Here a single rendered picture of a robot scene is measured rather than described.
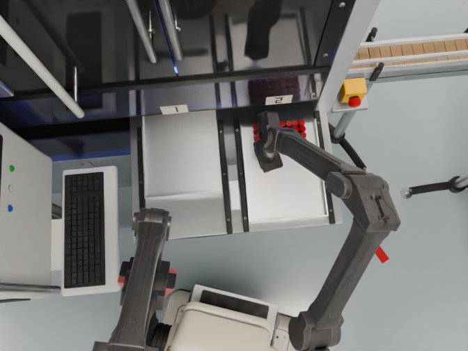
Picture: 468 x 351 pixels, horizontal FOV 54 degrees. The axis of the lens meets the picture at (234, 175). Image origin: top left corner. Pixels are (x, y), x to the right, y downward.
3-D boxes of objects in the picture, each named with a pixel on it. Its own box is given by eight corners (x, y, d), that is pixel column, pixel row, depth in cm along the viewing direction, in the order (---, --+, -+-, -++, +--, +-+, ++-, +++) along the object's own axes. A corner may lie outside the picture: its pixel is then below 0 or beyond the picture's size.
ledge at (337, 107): (325, 78, 168) (326, 75, 166) (361, 74, 168) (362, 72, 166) (331, 113, 164) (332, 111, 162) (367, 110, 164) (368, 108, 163)
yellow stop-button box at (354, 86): (338, 83, 157) (342, 74, 150) (359, 81, 157) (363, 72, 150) (340, 104, 155) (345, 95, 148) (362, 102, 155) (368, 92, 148)
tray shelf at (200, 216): (130, 111, 166) (129, 108, 165) (322, 93, 166) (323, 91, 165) (134, 243, 154) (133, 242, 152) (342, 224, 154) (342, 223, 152)
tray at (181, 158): (143, 107, 164) (141, 103, 161) (214, 101, 165) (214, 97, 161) (146, 200, 156) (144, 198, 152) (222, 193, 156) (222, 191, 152)
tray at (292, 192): (240, 128, 162) (240, 124, 158) (314, 122, 162) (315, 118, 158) (248, 223, 153) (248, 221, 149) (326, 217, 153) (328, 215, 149)
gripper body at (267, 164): (271, 138, 145) (273, 129, 138) (283, 167, 143) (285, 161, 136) (252, 144, 145) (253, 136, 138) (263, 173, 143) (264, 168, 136)
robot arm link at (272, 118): (269, 141, 124) (297, 143, 127) (264, 102, 127) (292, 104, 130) (251, 154, 135) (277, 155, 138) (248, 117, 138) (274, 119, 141)
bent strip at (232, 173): (228, 169, 158) (227, 164, 152) (237, 168, 158) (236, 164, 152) (231, 209, 154) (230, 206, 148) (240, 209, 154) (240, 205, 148)
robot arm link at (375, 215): (373, 212, 83) (417, 212, 87) (338, 168, 93) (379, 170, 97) (297, 358, 107) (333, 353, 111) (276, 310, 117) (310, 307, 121)
